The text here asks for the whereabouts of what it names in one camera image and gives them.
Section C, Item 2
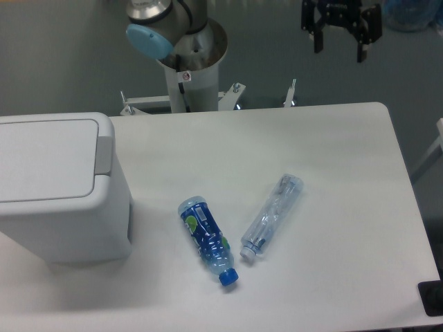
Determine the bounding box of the clear plastic bottle white cap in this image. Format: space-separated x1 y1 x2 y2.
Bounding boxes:
240 174 304 264

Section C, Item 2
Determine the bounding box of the black clamp at table edge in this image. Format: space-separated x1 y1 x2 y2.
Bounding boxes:
418 280 442 317

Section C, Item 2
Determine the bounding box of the white plastic trash can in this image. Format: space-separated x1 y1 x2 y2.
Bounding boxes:
1 112 133 263

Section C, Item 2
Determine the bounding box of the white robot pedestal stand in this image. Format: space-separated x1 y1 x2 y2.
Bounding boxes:
125 19 246 113

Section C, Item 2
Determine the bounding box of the blue water jug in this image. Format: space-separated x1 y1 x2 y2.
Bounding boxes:
381 0 442 33

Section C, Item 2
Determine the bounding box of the blue labelled plastic bottle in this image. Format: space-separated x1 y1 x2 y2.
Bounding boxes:
177 196 238 286

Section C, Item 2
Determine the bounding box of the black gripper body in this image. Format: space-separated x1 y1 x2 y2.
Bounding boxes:
325 1 363 28

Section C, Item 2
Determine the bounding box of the black cable on pedestal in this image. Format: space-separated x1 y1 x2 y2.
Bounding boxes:
174 54 191 113

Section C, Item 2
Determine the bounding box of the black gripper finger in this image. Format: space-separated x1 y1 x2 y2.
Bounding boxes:
301 0 326 53
353 3 383 63

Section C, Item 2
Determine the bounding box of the white trash can lid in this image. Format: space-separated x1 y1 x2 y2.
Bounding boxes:
1 119 114 203

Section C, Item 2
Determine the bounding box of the white frame at right edge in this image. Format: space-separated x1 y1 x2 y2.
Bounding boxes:
410 118 442 185

